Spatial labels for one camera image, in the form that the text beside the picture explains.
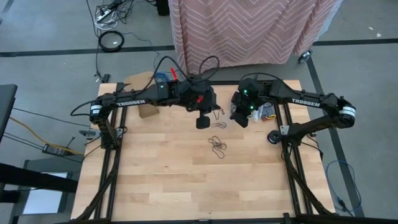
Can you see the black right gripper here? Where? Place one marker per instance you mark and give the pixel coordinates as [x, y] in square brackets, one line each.
[250, 95]

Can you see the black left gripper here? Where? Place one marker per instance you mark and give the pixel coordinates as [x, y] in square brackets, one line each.
[194, 93]

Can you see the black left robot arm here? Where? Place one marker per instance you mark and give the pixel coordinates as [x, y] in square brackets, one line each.
[133, 101]

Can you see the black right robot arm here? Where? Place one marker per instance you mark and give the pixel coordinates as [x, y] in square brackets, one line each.
[306, 102]

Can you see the thick red band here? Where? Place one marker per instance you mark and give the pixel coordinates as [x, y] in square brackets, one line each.
[265, 118]

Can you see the dark gray bundle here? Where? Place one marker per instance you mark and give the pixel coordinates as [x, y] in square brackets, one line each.
[269, 109]

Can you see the thick yellow band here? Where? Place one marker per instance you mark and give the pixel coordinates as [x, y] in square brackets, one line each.
[273, 117]

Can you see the black round roll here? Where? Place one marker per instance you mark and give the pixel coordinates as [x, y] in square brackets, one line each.
[270, 137]

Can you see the small open cardboard box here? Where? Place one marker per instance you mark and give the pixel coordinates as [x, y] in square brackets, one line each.
[147, 111]

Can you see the pink chevron cloth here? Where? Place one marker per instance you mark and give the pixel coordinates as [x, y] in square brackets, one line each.
[248, 31]

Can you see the white power strip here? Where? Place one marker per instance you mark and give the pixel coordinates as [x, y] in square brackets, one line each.
[104, 14]

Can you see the black furniture beam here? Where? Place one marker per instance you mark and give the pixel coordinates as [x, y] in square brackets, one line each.
[31, 180]

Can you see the black flat panel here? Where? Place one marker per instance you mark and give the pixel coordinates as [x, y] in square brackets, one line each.
[6, 105]

